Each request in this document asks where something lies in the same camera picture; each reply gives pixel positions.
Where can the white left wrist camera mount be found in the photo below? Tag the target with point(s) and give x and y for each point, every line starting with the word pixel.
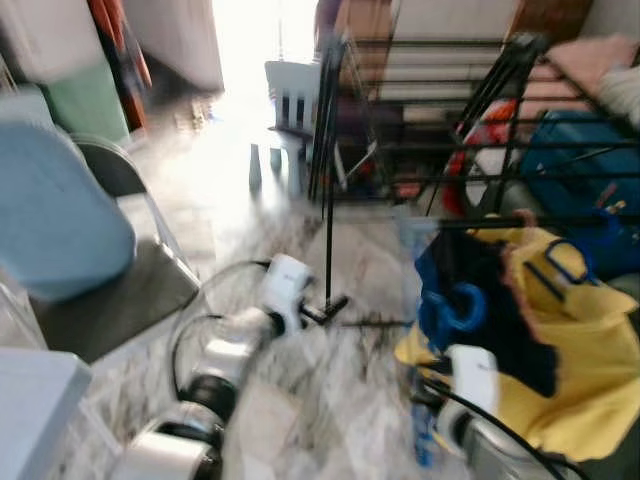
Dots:
pixel 285 285

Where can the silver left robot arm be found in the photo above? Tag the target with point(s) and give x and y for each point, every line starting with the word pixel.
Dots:
pixel 225 355

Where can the red and white bag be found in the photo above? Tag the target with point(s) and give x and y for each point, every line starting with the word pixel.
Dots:
pixel 480 130

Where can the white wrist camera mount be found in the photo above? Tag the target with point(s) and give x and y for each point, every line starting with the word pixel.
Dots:
pixel 473 380
pixel 285 285

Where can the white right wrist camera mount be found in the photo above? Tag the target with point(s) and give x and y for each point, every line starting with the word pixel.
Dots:
pixel 473 380

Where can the pink plastic hanger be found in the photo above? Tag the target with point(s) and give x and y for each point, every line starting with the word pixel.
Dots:
pixel 520 262

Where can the white plastic kids chair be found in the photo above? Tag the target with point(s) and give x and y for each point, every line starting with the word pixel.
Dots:
pixel 290 100

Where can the grey folding chair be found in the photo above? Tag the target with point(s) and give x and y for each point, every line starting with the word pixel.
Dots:
pixel 130 300

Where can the blue plastic hanger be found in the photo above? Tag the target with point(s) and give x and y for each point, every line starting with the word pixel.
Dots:
pixel 553 262
pixel 480 315

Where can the pink blanket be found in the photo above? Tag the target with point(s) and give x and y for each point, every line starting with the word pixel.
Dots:
pixel 575 65

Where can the blue suitcase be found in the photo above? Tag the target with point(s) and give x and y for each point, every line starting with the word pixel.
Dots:
pixel 580 160

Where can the green bin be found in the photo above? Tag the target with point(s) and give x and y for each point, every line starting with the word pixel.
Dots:
pixel 85 100

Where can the yellow shirt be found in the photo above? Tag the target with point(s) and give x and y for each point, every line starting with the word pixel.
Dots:
pixel 590 380

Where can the orange broom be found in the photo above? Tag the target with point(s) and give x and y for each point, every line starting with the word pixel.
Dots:
pixel 115 40

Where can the beige pillow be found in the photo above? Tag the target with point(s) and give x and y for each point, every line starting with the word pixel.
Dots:
pixel 625 95

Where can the light blue chair cushion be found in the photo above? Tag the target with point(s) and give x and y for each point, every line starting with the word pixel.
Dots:
pixel 55 220

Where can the black garment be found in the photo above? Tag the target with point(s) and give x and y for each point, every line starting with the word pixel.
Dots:
pixel 520 345

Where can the black metal drying rack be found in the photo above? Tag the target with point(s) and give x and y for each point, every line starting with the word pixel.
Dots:
pixel 330 150

